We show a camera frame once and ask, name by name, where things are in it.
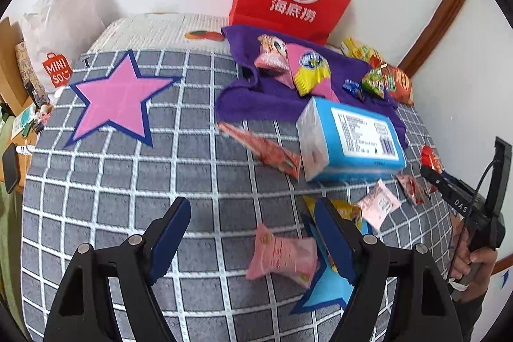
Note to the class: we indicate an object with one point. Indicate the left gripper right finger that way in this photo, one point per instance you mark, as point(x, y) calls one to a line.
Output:
point(360, 258)

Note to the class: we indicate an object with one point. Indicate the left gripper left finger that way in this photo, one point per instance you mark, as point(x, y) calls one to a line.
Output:
point(162, 238)

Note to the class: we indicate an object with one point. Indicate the pale pink candy packet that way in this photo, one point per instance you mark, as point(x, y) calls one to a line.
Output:
point(378, 204)

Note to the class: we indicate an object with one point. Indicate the pink wafer snack packet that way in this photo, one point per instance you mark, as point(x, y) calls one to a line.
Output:
point(295, 258)

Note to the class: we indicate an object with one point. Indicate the long red pink snack packet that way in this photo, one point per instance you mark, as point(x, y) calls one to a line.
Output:
point(268, 152)

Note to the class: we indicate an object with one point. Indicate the blue chocolate chip cookie packet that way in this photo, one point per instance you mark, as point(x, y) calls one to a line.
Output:
point(354, 89)

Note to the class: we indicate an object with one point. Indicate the green snack packet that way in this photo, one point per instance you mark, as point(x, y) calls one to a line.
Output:
point(374, 83)

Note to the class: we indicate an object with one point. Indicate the yellow pink snack bag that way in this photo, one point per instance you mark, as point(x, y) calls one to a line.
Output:
point(310, 71)

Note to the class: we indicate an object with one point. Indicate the pink panda snack packet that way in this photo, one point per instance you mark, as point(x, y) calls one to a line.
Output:
point(273, 55)

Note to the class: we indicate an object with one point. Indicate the pink white strawberry snack packet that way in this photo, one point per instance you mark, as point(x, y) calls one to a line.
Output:
point(413, 192)

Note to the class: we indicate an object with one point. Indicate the person's right hand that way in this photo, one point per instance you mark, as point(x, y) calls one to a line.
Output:
point(464, 260)

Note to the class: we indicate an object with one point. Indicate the blue tissue box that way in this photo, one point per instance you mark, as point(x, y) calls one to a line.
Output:
point(339, 142)

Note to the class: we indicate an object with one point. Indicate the grey checked table cloth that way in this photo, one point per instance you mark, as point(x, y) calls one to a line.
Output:
point(108, 186)

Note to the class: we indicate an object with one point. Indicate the orange potato chip bag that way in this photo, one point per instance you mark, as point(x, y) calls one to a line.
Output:
point(398, 84)

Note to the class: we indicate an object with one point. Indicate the yellow potato chip bag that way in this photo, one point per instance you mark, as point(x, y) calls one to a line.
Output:
point(353, 48)

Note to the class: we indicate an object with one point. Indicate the newspaper print table cover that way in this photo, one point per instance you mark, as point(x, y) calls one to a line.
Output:
point(156, 32)

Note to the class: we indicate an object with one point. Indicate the white plastic bag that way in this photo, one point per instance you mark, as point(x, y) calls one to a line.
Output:
point(55, 34)

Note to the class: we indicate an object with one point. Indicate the brown wooden door frame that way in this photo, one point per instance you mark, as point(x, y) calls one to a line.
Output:
point(443, 17)

